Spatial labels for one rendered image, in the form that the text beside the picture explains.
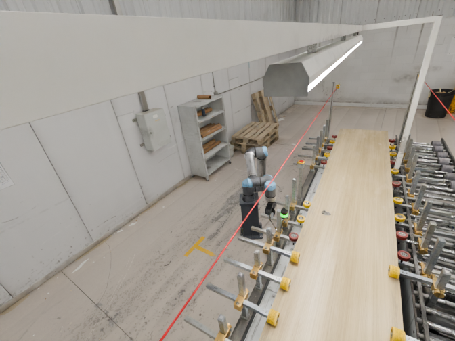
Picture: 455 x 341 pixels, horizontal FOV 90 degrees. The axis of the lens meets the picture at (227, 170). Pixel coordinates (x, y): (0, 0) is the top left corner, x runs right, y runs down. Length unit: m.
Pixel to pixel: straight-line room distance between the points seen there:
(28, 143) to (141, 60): 3.26
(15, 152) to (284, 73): 3.13
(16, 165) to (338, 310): 3.36
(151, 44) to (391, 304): 1.91
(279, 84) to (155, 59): 0.47
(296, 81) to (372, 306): 1.57
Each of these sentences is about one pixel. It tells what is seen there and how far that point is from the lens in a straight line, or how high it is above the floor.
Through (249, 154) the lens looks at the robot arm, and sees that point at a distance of 2.44.
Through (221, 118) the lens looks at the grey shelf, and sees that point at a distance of 5.08.
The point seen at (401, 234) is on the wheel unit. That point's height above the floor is 0.91.
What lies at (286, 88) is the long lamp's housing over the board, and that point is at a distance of 0.64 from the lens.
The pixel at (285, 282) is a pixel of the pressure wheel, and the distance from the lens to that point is 1.78.
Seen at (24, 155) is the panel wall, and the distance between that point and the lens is 3.44.
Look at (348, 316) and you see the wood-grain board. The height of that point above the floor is 0.90.
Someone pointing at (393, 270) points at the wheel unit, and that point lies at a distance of 2.04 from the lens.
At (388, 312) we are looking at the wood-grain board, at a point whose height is 0.90.
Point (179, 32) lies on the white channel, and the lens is 0.24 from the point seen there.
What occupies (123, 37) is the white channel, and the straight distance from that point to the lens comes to 0.20.
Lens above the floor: 2.44
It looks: 29 degrees down
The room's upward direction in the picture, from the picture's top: 7 degrees counter-clockwise
